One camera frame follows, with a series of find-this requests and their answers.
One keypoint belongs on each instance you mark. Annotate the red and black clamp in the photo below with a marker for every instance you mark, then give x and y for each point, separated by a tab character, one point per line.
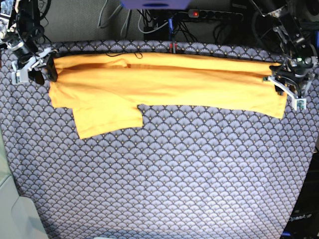
173	47

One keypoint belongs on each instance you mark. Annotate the blue fan-patterned tablecloth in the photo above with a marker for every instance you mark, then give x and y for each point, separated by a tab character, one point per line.
189	172

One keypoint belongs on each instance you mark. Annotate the black OpenArm box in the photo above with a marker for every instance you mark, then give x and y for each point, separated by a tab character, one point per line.
304	220

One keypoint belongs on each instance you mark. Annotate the white plastic bin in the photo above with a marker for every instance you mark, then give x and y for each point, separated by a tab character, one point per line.
19	218

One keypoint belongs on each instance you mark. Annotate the black power strip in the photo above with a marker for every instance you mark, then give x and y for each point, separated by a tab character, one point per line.
214	15

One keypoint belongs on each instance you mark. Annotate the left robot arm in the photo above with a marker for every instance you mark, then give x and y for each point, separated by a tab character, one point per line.
300	56

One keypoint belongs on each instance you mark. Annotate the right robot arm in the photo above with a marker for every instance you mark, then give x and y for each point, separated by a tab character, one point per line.
20	31

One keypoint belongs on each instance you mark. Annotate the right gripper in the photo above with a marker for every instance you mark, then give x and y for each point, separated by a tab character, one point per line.
35	66

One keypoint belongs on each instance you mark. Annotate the yellow T-shirt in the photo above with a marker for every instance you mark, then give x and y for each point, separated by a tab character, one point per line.
104	91

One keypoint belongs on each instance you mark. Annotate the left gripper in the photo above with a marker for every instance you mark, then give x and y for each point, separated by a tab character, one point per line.
297	72

